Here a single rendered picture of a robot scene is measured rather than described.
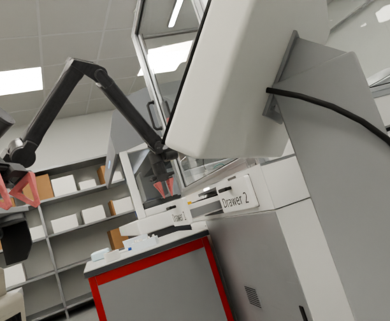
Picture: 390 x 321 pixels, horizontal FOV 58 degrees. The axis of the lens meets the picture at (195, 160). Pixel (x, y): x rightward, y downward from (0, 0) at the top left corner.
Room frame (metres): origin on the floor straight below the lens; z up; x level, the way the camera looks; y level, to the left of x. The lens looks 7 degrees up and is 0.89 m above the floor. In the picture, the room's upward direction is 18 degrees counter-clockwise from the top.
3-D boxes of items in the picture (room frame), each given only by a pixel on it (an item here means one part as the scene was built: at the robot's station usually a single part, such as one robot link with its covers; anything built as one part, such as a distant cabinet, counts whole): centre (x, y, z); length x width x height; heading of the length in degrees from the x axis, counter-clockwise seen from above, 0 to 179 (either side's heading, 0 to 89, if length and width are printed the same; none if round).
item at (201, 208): (1.61, -0.06, 0.86); 0.40 x 0.26 x 0.06; 108
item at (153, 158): (1.51, 0.15, 1.13); 0.07 x 0.06 x 0.07; 118
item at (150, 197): (3.32, 0.22, 1.13); 1.78 x 1.14 x 0.45; 18
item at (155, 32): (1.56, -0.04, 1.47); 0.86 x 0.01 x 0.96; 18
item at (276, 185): (1.70, -0.47, 0.87); 1.02 x 0.95 x 0.14; 18
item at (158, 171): (1.51, 0.16, 1.07); 0.10 x 0.07 x 0.07; 109
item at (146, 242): (1.75, 0.36, 0.78); 0.12 x 0.08 x 0.04; 91
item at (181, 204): (1.54, 0.13, 0.87); 0.29 x 0.02 x 0.11; 18
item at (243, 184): (1.29, -0.10, 0.87); 0.29 x 0.02 x 0.11; 18
